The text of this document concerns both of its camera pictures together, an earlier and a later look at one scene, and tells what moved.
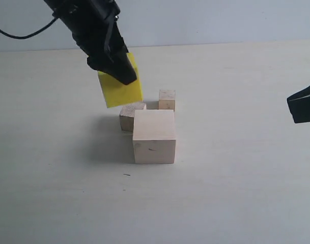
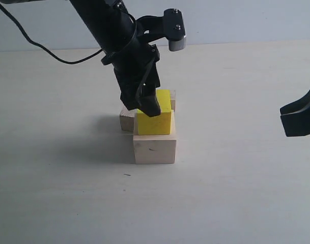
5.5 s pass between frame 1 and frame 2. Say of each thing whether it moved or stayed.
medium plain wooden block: stayed
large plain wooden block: stayed
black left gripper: moved
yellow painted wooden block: moved
